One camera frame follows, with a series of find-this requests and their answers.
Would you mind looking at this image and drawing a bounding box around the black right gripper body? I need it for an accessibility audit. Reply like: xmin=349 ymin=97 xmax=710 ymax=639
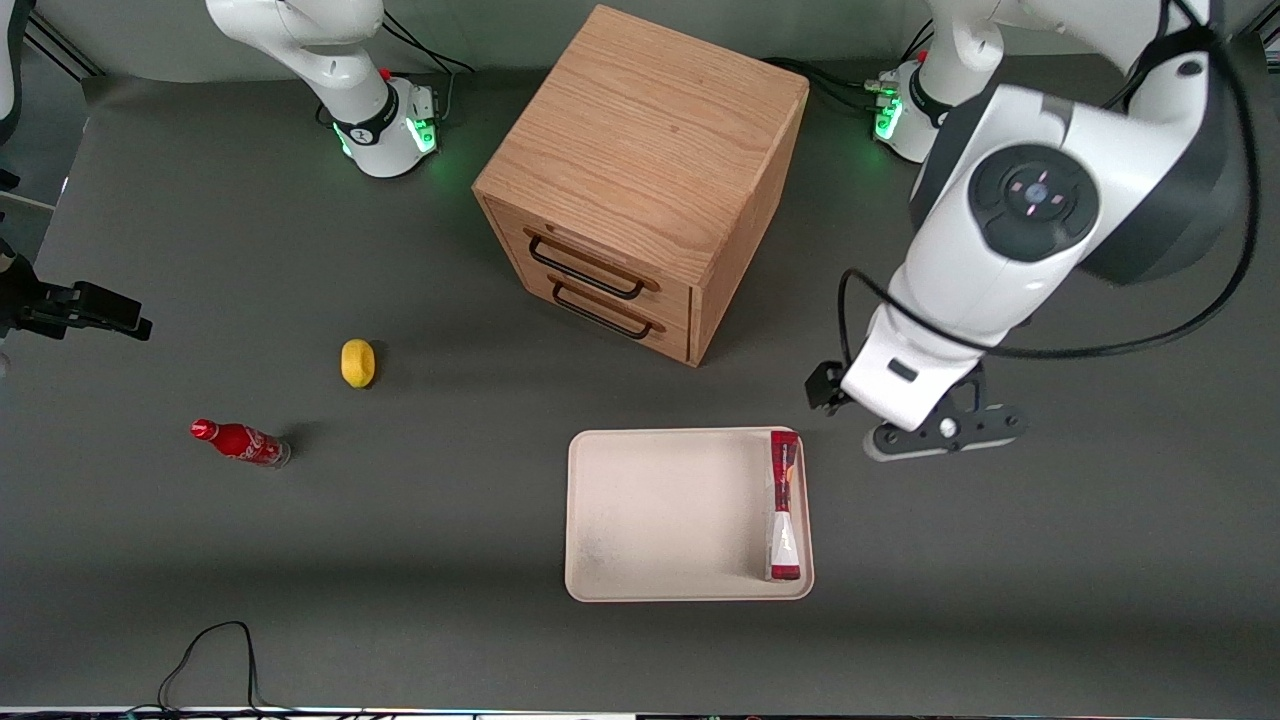
xmin=0 ymin=236 xmax=47 ymax=337

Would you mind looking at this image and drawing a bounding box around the red cookie box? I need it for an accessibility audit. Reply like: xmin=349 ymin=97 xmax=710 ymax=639
xmin=765 ymin=430 xmax=802 ymax=583

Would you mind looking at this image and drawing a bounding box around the cream plastic tray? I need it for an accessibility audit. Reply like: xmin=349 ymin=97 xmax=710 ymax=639
xmin=565 ymin=427 xmax=815 ymax=603

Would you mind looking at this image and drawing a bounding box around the wooden drawer front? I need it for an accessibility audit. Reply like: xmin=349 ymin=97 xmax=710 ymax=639
xmin=497 ymin=250 xmax=693 ymax=363
xmin=485 ymin=198 xmax=694 ymax=323

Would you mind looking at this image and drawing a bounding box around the red cola bottle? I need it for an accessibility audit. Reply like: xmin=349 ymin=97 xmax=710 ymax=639
xmin=190 ymin=418 xmax=292 ymax=469

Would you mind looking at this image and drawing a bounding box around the wooden drawer cabinet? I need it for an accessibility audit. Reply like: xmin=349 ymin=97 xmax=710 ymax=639
xmin=472 ymin=4 xmax=810 ymax=369

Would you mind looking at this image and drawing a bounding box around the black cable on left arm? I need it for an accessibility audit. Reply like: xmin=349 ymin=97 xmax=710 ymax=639
xmin=835 ymin=0 xmax=1263 ymax=373

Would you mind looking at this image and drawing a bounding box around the black metal drawer handle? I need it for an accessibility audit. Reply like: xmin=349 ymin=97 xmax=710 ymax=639
xmin=550 ymin=280 xmax=656 ymax=341
xmin=527 ymin=232 xmax=649 ymax=301

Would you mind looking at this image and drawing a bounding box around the black metal frame bar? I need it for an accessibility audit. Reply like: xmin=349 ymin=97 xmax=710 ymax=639
xmin=25 ymin=12 xmax=106 ymax=81

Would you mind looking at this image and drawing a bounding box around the black left base cable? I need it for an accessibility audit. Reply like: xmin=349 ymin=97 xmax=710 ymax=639
xmin=808 ymin=80 xmax=881 ymax=114
xmin=762 ymin=57 xmax=881 ymax=93

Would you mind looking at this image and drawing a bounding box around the black base cable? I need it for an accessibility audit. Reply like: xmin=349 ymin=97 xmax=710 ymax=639
xmin=762 ymin=57 xmax=881 ymax=93
xmin=808 ymin=80 xmax=881 ymax=114
xmin=383 ymin=12 xmax=477 ymax=76

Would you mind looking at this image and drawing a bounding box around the black looped cable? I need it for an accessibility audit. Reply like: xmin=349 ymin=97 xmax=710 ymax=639
xmin=155 ymin=620 xmax=301 ymax=717

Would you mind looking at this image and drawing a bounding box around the black right base cable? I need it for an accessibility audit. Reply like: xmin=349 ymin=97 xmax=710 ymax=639
xmin=383 ymin=12 xmax=477 ymax=76

